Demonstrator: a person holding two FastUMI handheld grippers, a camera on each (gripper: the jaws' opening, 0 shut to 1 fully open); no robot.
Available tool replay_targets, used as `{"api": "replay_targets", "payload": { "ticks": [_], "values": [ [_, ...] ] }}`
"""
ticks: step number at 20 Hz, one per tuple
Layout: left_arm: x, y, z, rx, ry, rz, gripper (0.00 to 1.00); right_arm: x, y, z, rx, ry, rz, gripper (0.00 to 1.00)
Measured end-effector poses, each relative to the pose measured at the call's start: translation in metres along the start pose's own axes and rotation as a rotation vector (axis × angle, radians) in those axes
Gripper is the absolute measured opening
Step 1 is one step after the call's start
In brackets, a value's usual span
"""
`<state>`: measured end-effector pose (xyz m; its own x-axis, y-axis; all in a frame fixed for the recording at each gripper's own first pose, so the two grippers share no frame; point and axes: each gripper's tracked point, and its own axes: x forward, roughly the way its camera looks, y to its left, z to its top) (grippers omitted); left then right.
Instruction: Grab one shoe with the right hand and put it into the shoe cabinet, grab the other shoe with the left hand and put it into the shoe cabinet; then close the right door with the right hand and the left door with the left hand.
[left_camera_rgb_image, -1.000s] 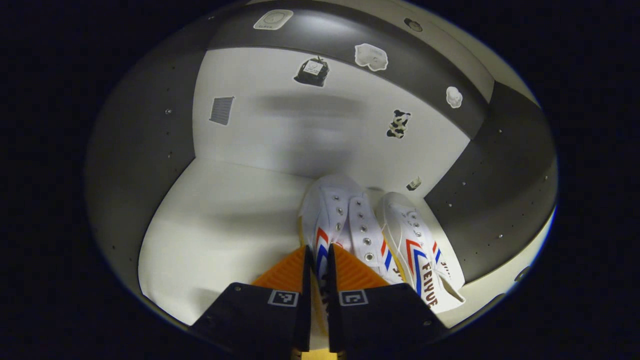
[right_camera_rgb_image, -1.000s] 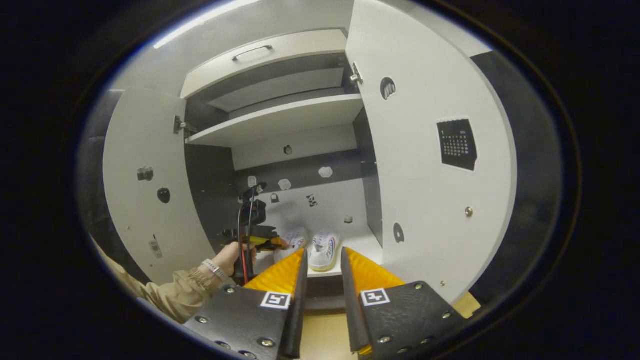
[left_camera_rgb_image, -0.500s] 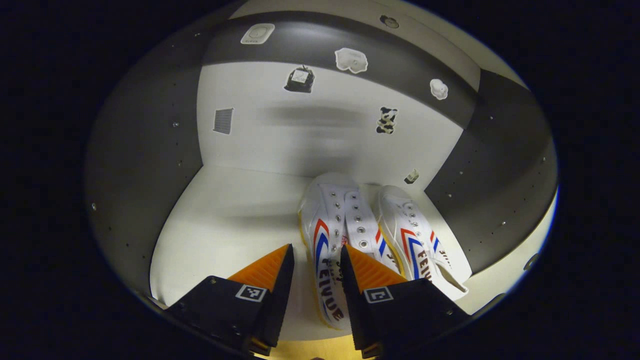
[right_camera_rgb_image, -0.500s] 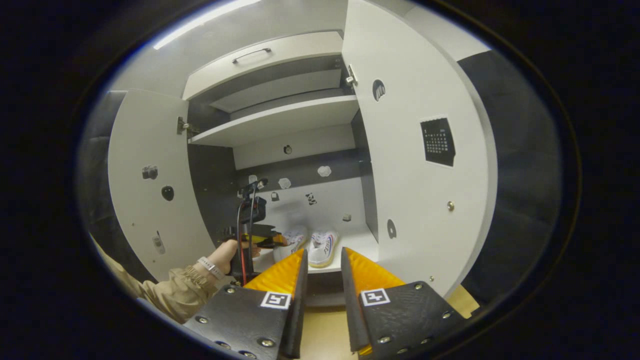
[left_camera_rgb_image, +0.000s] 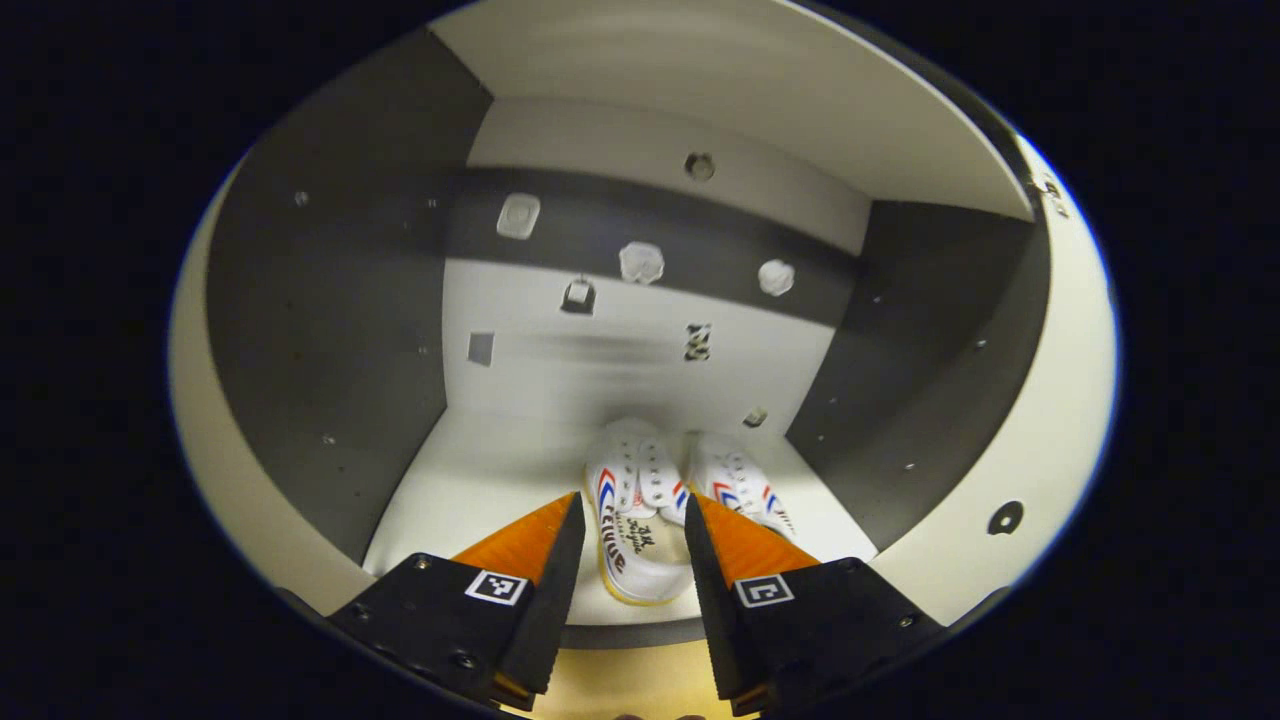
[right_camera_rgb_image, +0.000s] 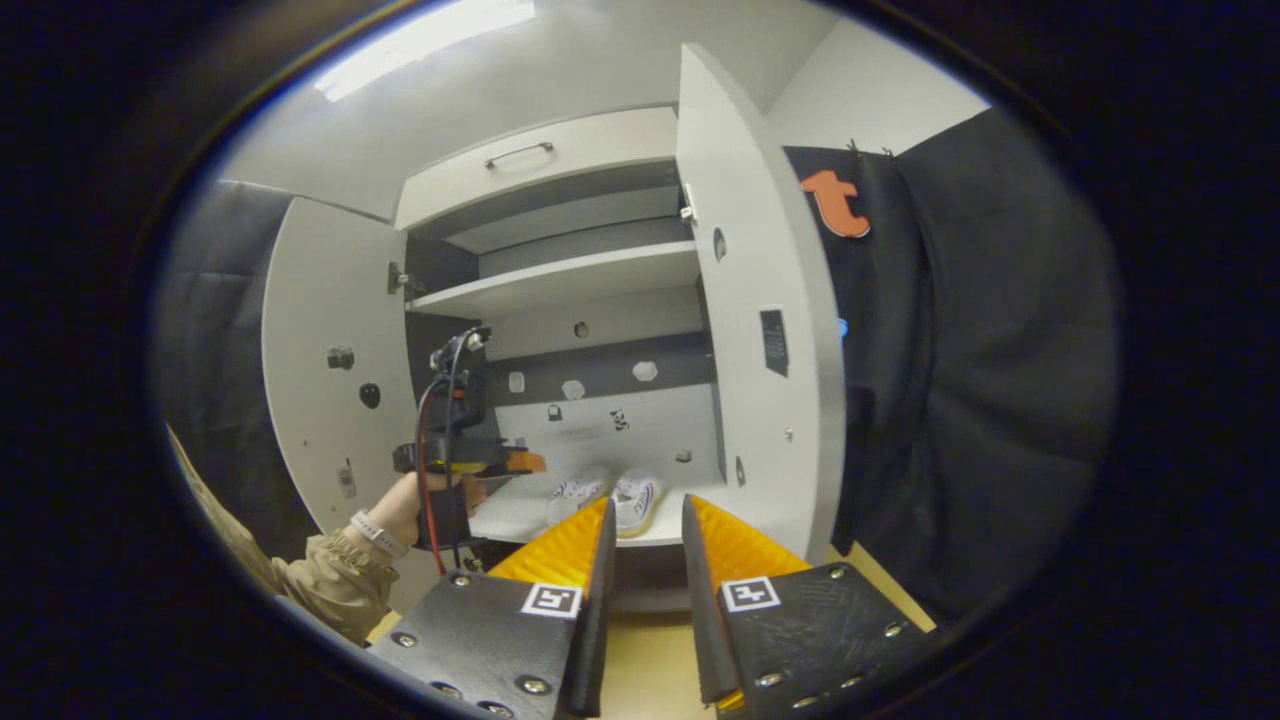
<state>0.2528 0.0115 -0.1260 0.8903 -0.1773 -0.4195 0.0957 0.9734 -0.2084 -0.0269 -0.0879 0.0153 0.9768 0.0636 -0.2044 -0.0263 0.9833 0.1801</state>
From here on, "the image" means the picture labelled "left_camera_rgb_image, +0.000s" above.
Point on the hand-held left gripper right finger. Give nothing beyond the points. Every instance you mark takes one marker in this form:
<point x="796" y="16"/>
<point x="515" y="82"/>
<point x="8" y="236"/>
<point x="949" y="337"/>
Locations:
<point x="830" y="625"/>

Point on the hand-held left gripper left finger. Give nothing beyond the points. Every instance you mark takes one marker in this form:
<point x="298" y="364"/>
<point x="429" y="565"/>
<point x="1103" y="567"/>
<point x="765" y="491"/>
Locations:
<point x="450" y="620"/>

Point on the white striped canvas shoe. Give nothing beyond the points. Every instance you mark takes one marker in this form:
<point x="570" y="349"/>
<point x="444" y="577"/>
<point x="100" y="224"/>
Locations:
<point x="735" y="475"/>
<point x="640" y="560"/>

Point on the white cabinet door calendar sticker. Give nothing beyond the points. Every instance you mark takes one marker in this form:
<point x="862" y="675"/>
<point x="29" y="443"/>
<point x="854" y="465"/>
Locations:
<point x="1050" y="420"/>

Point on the white and grey shoe cabinet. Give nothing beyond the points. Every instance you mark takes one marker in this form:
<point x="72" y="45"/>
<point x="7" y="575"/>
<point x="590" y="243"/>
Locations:
<point x="330" y="300"/>

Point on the metal door hinge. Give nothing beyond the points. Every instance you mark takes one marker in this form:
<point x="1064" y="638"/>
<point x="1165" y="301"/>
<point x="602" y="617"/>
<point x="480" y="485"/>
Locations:
<point x="1055" y="198"/>

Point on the white cabinet shelf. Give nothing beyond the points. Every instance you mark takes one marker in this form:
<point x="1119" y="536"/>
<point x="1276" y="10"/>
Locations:
<point x="760" y="80"/>

